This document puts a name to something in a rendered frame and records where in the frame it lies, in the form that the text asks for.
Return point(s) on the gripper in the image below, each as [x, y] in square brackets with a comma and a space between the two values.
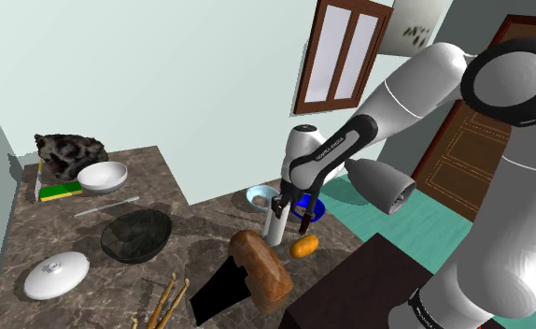
[297, 193]

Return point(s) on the white round lid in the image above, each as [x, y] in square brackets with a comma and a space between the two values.
[56, 275]

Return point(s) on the green and yellow sponge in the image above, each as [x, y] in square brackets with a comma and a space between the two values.
[61, 191]

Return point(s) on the dark robot stand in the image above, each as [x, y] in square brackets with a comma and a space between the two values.
[363, 282]

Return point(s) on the brown framed window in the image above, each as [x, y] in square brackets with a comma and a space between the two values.
[341, 54]

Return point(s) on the brown panelled door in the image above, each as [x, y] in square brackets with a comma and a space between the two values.
[464, 155]

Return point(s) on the dark mottled rock-like lump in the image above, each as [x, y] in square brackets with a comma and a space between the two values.
[70, 155]

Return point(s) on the black wedge-shaped object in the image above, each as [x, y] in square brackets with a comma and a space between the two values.
[218, 296]

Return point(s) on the wooden stick utensil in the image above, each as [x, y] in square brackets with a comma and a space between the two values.
[163, 303]
[174, 303]
[134, 324]

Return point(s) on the thin white stick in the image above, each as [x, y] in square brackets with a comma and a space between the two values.
[38, 182]

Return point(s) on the white cylinder bottle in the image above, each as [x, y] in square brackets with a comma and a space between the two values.
[275, 230]

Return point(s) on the white spotted wall picture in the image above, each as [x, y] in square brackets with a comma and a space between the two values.
[409, 32]

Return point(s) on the brown bread loaf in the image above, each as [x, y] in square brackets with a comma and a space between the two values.
[263, 273]

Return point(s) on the black bowl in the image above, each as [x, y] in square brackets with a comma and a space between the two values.
[136, 237]

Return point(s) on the orange oval fruit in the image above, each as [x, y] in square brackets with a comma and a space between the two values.
[303, 246]

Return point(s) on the light blue bowl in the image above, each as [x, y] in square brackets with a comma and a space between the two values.
[255, 195]

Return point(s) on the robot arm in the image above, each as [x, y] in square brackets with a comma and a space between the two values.
[500, 255]

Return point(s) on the white bowl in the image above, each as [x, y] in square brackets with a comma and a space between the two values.
[102, 177]

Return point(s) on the silver knife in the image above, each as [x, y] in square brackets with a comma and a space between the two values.
[106, 206]

